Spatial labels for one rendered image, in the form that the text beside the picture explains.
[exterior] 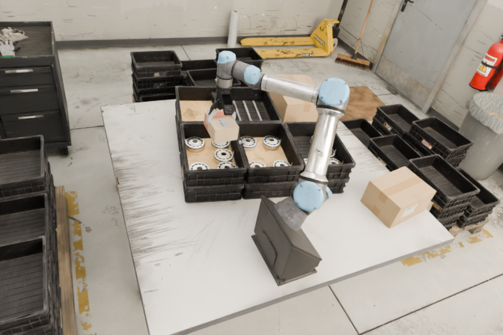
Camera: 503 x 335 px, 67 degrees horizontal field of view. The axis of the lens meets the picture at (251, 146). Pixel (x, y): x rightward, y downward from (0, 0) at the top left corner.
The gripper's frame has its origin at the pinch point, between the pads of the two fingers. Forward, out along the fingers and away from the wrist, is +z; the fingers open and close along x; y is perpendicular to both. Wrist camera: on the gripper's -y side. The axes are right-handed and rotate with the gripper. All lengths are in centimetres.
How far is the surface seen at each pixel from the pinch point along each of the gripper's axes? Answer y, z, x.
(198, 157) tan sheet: 7.7, 26.6, 7.4
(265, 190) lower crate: -18.7, 33.4, -21.4
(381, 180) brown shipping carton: -37, 24, -81
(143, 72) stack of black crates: 159, 55, 9
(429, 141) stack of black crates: 15, 55, -187
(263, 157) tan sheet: -0.6, 26.6, -27.2
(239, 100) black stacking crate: 57, 26, -36
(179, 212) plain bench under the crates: -16.1, 39.7, 23.9
